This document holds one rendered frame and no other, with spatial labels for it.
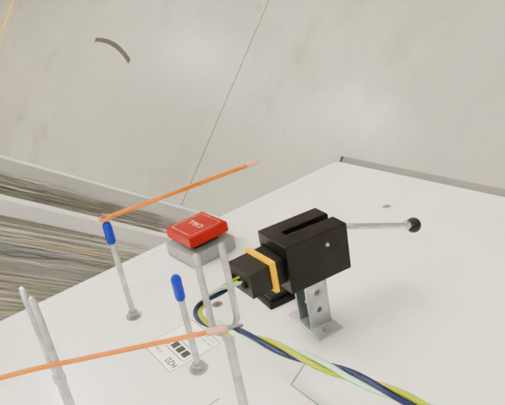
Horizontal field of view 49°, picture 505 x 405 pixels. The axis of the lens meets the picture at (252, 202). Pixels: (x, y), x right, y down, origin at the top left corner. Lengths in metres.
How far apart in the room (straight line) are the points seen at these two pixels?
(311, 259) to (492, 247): 0.21
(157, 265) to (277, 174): 1.60
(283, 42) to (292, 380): 2.11
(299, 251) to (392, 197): 0.29
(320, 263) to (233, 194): 1.94
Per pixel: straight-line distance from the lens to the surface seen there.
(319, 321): 0.47
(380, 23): 2.13
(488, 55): 1.83
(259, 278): 0.41
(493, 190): 0.69
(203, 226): 0.60
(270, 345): 0.30
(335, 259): 0.43
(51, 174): 1.43
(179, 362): 0.47
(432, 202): 0.67
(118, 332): 0.53
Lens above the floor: 1.47
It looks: 41 degrees down
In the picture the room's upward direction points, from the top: 72 degrees counter-clockwise
